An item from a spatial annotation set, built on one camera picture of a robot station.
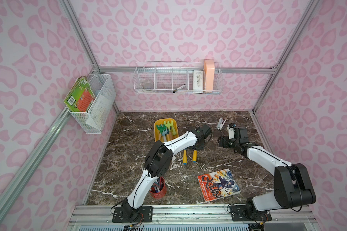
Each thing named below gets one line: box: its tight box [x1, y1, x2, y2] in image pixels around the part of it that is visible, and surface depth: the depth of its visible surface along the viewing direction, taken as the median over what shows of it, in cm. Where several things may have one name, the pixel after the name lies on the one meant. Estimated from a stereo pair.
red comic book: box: [197, 168, 241, 203], surface depth 83 cm
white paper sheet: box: [86, 94, 111, 129], surface depth 86 cm
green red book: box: [63, 76, 96, 113], surface depth 73 cm
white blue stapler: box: [216, 117, 227, 131], surface depth 112 cm
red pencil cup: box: [149, 176, 167, 200], surface depth 77 cm
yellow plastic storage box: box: [154, 117, 179, 143], surface depth 109 cm
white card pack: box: [192, 70, 204, 94], surface depth 94 cm
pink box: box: [203, 59, 215, 92], surface depth 87 cm
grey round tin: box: [143, 82, 154, 89], surface depth 99 cm
